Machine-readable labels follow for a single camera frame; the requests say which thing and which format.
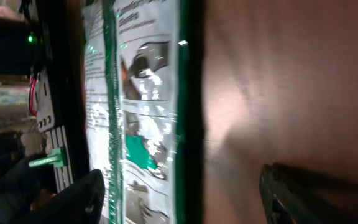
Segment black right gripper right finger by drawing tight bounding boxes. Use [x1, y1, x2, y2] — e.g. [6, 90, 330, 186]
[259, 164, 358, 223]

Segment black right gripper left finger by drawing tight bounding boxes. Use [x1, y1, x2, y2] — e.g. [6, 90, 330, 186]
[17, 169, 105, 224]

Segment green 3M gloves package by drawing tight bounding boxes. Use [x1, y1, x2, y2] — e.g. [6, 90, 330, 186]
[82, 0, 204, 223]

